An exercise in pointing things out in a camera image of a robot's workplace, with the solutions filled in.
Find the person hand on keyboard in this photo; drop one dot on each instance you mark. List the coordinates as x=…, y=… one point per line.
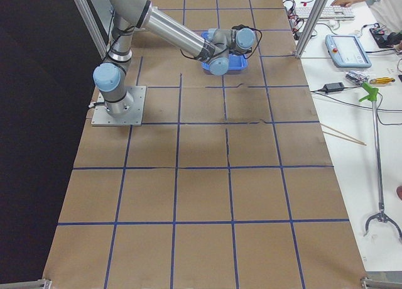
x=342, y=3

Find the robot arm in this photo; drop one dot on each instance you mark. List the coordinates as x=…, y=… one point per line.
x=140, y=23

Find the blue plastic tray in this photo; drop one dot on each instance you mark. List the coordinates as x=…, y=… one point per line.
x=234, y=63

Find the white keyboard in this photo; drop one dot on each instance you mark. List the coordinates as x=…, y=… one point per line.
x=329, y=12

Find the blue teach pendant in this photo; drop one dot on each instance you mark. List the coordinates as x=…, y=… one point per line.
x=346, y=51

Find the black power brick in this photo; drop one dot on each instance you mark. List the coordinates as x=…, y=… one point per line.
x=333, y=87

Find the wooden chopstick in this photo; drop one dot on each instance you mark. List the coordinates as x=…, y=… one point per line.
x=356, y=141
x=335, y=131

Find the brown paper table cover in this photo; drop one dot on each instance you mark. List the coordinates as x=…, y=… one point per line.
x=228, y=183

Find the aluminium frame post right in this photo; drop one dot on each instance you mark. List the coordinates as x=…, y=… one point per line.
x=314, y=16

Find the aluminium frame post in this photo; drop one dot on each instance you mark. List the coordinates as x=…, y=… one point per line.
x=314, y=16
x=94, y=25

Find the green handled reacher grabber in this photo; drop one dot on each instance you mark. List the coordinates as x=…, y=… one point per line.
x=380, y=216

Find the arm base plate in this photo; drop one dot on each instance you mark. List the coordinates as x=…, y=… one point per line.
x=128, y=111

